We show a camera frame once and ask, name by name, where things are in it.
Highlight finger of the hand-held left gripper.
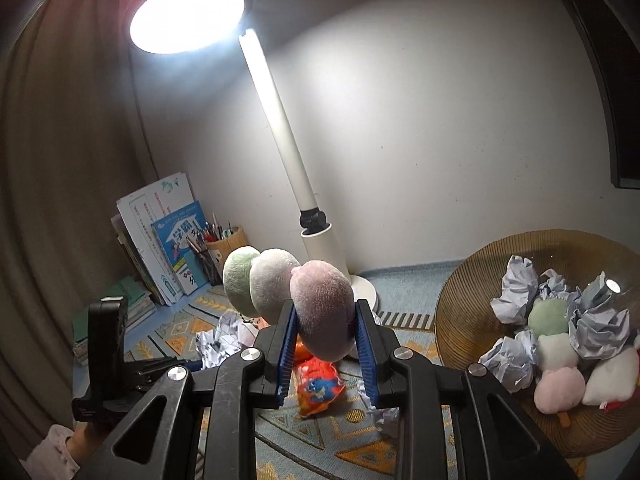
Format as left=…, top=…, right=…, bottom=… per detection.
left=127, top=357, right=201, bottom=386

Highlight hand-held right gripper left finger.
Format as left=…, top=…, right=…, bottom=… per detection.
left=100, top=300, right=300, bottom=480

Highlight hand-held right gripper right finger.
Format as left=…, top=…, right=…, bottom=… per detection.
left=356, top=300, right=581, bottom=480

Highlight orange snack packet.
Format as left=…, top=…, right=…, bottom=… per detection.
left=295, top=357, right=347, bottom=418

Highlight paper ball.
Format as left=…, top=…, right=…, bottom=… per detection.
left=490, top=255, right=540, bottom=326
left=567, top=272, right=631, bottom=361
left=537, top=269, right=571, bottom=301
left=357, top=380, right=401, bottom=436
left=195, top=310, right=261, bottom=372
left=479, top=330, right=538, bottom=393

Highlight large plush dango skewer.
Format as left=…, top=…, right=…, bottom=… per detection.
left=222, top=245, right=357, bottom=362

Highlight amber ribbed bowl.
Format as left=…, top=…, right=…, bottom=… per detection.
left=434, top=229, right=640, bottom=458

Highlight small plush dango skewer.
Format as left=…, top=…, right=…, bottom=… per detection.
left=527, top=296, right=587, bottom=430

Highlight white plush toy red trim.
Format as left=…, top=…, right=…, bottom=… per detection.
left=582, top=345, right=640, bottom=413

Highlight person's left forearm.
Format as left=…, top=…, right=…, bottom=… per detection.
left=22, top=422, right=106, bottom=480

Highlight stack of lying books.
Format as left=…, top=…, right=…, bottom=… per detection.
left=72, top=275, right=158, bottom=367

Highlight patterned blue woven mat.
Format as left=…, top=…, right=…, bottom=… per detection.
left=120, top=260, right=591, bottom=480

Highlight row of standing books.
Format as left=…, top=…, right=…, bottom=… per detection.
left=111, top=212, right=161, bottom=306

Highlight white blue exercise book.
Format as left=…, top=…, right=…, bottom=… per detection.
left=175, top=250, right=210, bottom=297

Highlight black mesh pen holder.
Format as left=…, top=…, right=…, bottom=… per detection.
left=192, top=247, right=224, bottom=287

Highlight bamboo pen holder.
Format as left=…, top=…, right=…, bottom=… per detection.
left=206, top=225, right=248, bottom=266

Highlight bunch of pens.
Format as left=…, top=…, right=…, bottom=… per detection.
left=186, top=230, right=213, bottom=257
left=207, top=212, right=235, bottom=243

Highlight blue cover workbook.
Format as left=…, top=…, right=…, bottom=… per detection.
left=151, top=201, right=211, bottom=281

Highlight beige curtain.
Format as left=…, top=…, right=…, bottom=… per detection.
left=0, top=0, right=156, bottom=461

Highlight leaning books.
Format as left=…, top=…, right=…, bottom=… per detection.
left=117, top=174, right=193, bottom=306

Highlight white desk lamp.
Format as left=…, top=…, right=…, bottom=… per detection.
left=125, top=0, right=382, bottom=313

